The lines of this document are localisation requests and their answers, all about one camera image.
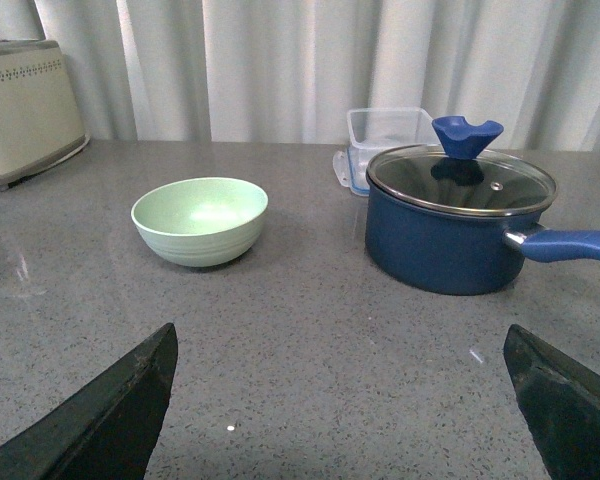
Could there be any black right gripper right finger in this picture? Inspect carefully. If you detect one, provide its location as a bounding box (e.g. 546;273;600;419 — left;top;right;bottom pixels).
503;324;600;479

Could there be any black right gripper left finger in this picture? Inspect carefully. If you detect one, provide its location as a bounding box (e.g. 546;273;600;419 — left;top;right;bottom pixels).
0;323;178;479

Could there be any green bowl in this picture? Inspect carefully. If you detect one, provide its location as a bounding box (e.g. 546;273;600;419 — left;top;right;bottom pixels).
131;177;269;268

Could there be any blue saucepan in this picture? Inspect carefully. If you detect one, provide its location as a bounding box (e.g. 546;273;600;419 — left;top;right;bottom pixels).
365;182;600;295

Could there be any glass pot lid blue knob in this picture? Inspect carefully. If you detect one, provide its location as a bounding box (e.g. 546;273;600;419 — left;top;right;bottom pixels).
366;115;557;217

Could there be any cream toaster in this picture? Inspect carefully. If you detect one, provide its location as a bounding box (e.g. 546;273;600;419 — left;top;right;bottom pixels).
0;40;89;189

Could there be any clear plastic food container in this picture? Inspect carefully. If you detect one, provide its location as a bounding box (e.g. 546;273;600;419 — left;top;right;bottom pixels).
332;107;438;196

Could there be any white curtain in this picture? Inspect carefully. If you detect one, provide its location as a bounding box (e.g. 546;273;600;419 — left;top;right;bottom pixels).
0;1;600;151

